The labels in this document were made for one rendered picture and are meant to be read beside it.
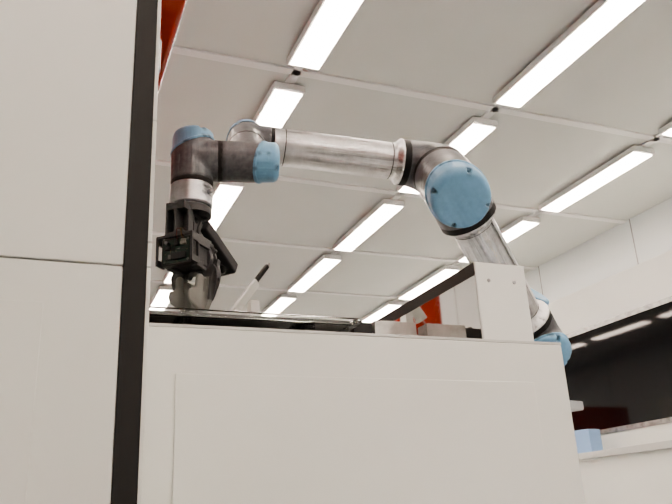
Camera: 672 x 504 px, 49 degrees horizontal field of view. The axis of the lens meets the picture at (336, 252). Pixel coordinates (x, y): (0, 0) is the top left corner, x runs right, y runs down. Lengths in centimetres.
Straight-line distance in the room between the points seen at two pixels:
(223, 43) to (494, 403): 288
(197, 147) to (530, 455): 75
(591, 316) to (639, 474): 114
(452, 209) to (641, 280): 364
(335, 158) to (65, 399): 92
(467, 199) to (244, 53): 250
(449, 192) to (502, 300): 28
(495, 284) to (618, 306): 392
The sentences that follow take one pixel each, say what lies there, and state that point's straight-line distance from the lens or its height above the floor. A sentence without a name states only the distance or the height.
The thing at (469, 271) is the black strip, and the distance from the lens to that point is 118.
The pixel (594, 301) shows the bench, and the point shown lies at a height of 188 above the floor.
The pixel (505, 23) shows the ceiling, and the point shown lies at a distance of 372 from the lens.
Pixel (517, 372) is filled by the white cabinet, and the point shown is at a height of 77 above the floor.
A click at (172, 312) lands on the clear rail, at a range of 113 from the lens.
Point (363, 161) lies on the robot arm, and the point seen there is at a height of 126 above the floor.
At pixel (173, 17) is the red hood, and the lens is 103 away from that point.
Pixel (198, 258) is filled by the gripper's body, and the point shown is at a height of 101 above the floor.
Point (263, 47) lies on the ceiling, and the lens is 370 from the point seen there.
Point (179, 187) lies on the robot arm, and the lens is 130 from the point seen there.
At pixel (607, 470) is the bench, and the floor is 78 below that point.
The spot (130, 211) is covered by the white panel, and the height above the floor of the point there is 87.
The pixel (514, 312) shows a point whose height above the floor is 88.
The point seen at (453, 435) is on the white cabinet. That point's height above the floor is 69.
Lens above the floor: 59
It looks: 20 degrees up
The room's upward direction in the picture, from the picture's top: 3 degrees counter-clockwise
